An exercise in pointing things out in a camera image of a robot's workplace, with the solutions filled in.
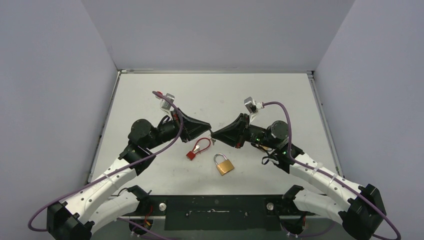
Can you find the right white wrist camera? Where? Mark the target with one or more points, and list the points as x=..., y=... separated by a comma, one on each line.
x=253, y=108

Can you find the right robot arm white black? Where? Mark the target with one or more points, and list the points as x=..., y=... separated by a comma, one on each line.
x=359, y=209

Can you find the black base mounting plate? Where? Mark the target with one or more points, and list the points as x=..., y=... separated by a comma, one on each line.
x=220, y=212

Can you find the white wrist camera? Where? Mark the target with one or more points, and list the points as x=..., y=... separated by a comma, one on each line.
x=253, y=108
x=165, y=104

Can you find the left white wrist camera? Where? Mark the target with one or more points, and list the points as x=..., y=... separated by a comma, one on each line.
x=165, y=104

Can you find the red cable padlock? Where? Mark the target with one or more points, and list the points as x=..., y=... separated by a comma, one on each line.
x=198, y=148

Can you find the large brass padlock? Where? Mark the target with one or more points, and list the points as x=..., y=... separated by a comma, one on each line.
x=223, y=167

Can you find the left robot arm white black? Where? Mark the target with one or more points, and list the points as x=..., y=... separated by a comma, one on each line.
x=79, y=216

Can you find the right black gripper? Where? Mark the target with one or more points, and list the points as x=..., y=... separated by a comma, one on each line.
x=244, y=131

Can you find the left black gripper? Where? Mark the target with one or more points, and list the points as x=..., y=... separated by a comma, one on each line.
x=192, y=127

